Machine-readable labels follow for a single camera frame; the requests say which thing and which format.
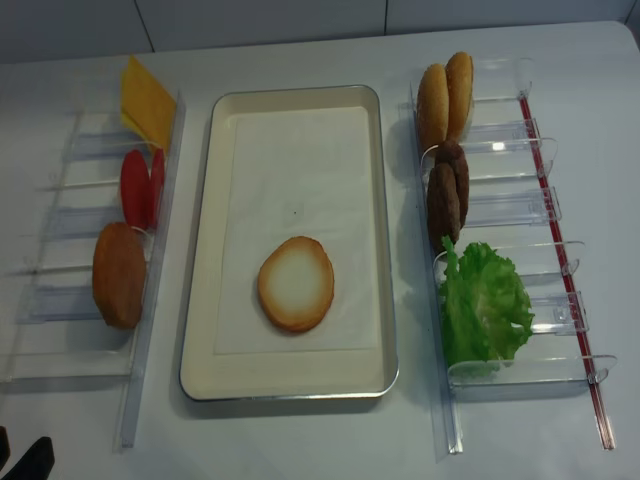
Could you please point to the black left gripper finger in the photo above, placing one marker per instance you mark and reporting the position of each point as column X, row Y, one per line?
column 4, row 446

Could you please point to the clear acrylic left rack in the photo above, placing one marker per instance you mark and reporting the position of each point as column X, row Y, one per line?
column 58, row 193

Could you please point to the right red tomato slice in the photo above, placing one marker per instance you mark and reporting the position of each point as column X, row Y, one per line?
column 157, row 178

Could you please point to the green lettuce leaf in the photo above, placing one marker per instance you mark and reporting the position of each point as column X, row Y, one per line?
column 486, row 310

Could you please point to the brown meat patty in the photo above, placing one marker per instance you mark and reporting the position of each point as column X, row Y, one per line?
column 443, row 206
column 451, row 153

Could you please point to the sesame bun half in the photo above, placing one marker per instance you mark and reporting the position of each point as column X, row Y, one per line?
column 432, row 107
column 459, row 75

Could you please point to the clear acrylic right rack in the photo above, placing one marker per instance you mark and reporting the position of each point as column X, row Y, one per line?
column 514, row 211

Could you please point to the clear acrylic rack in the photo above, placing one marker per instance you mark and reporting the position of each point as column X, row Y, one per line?
column 514, row 211
column 58, row 193

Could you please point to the cream rectangular metal tray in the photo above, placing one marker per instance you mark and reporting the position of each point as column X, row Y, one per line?
column 206, row 375

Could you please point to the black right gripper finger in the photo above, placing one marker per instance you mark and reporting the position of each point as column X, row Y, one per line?
column 36, row 463

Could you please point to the rear brown meat patty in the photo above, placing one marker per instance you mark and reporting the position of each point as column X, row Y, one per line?
column 451, row 153

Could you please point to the left sesame bun half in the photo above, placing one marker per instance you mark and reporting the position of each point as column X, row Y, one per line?
column 432, row 107

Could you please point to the right sesame bun half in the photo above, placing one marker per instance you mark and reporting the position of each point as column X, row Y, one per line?
column 459, row 75

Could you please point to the front brown meat patty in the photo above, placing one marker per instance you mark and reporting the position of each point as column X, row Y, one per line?
column 443, row 206

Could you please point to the white paper tray liner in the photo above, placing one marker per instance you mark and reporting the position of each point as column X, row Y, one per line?
column 298, row 173

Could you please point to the left red tomato slice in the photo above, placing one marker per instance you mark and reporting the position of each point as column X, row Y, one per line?
column 135, row 190

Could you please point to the red tomato slice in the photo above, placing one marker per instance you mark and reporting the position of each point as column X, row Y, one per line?
column 135, row 190
column 157, row 178

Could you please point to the toasted bread slice on tray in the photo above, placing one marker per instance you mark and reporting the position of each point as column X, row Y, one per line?
column 295, row 285

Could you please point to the orange cheese slice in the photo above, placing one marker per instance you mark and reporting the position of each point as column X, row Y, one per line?
column 146, row 106

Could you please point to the brown bread slice in rack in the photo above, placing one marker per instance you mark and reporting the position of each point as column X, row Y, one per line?
column 118, row 275

